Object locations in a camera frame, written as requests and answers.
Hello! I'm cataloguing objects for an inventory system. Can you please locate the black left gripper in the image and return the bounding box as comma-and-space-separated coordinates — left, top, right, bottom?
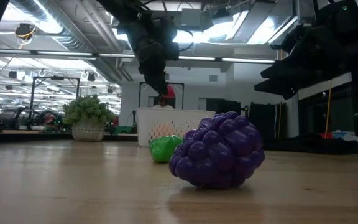
126, 17, 180, 96

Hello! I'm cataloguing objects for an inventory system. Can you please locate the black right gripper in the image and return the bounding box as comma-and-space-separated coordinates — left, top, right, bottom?
254, 0, 358, 100

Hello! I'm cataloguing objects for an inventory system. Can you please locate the red toy strawberry with leaves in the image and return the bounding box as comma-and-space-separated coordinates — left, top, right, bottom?
165, 83, 177, 100

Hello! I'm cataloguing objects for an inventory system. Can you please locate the person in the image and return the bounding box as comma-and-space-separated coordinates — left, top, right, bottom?
152, 96, 175, 110

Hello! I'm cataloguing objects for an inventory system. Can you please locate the white plastic mesh basket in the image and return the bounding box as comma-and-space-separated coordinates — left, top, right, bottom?
136, 107, 217, 147

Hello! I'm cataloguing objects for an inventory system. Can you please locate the black curtain panel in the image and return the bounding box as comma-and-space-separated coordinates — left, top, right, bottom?
249, 101, 287, 139

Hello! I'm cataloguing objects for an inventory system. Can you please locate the long ceiling light strip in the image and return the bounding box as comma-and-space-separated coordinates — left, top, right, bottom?
0, 48, 276, 65

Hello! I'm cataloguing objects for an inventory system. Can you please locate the thin yellow pole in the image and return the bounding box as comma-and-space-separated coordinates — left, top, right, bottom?
324, 79, 334, 139

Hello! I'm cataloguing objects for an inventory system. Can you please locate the green toy cucumber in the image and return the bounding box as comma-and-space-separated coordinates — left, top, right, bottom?
149, 134, 183, 164

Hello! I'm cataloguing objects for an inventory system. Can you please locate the grey ceiling box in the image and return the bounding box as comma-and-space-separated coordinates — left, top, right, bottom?
181, 7, 204, 28

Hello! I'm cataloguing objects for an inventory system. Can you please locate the spiky pale green plant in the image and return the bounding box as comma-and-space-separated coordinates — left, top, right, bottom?
62, 94, 117, 143

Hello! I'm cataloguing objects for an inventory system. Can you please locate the white and blue box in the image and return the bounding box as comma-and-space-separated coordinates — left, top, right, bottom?
318, 129, 358, 143

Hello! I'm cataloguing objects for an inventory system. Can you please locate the purple toy grape bunch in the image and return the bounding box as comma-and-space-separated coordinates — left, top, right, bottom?
168, 111, 266, 190

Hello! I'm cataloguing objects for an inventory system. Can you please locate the round black ceiling lamp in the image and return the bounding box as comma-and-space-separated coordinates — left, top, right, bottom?
14, 22, 36, 40

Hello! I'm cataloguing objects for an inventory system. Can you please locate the black aluminium table frame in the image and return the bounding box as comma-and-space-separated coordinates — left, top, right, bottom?
0, 130, 139, 144

